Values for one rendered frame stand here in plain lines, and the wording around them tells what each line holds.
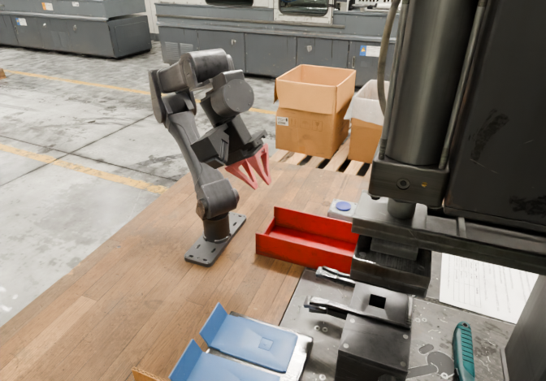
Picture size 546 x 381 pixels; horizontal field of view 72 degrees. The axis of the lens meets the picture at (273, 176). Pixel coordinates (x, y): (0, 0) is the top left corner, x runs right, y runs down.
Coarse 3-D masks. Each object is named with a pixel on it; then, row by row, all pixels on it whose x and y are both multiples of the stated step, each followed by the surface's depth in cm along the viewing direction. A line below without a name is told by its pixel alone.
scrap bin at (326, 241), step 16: (272, 224) 94; (288, 224) 95; (304, 224) 93; (320, 224) 91; (336, 224) 90; (256, 240) 86; (272, 240) 84; (288, 240) 82; (304, 240) 91; (320, 240) 91; (336, 240) 91; (352, 240) 90; (272, 256) 86; (288, 256) 84; (304, 256) 82; (320, 256) 81; (336, 256) 79; (352, 256) 78
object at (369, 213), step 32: (352, 224) 53; (384, 224) 51; (416, 224) 51; (448, 224) 53; (480, 224) 53; (384, 256) 51; (416, 256) 50; (480, 256) 48; (512, 256) 46; (544, 256) 45; (416, 288) 49
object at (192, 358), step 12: (192, 348) 61; (180, 360) 59; (192, 360) 61; (204, 360) 62; (216, 360) 62; (228, 360) 62; (180, 372) 58; (192, 372) 60; (204, 372) 60; (216, 372) 60; (228, 372) 60; (240, 372) 60; (252, 372) 60; (264, 372) 60
